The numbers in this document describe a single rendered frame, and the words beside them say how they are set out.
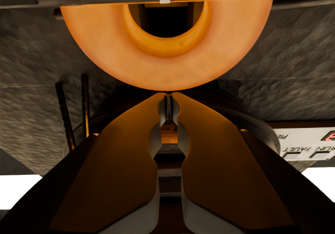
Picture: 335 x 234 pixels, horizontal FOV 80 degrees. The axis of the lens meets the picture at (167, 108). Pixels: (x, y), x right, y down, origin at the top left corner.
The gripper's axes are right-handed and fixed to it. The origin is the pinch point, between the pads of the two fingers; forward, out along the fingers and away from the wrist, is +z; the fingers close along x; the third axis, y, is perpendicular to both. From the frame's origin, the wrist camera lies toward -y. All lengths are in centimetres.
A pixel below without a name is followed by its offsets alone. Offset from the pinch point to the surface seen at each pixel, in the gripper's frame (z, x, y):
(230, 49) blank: 7.0, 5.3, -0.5
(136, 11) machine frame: 14.0, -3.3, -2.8
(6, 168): 495, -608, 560
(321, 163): 483, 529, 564
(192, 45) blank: 7.3, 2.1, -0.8
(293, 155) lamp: 30, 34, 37
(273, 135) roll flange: 17.4, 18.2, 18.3
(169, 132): 10.8, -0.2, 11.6
